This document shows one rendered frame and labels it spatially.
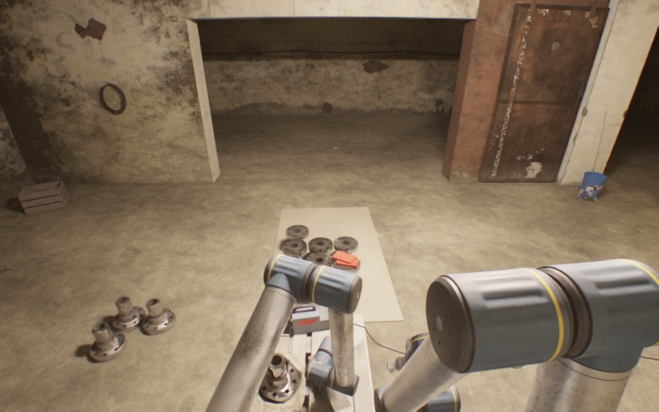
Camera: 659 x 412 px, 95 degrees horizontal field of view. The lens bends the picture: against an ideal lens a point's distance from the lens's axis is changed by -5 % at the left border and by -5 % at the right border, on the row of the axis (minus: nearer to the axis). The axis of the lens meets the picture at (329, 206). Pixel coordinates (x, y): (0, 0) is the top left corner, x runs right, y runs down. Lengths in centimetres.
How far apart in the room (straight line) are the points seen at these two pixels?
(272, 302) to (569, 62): 558
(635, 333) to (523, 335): 19
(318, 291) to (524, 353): 81
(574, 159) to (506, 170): 109
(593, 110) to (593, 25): 122
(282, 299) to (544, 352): 89
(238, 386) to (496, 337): 89
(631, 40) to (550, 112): 136
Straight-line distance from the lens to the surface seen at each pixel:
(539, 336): 56
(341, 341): 145
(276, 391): 234
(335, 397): 219
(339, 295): 119
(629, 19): 642
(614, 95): 655
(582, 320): 60
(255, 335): 122
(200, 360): 285
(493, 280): 55
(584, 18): 614
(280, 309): 124
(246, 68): 1062
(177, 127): 564
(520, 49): 566
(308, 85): 1042
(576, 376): 72
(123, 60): 579
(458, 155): 571
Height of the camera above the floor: 216
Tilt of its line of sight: 28 degrees down
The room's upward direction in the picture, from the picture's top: straight up
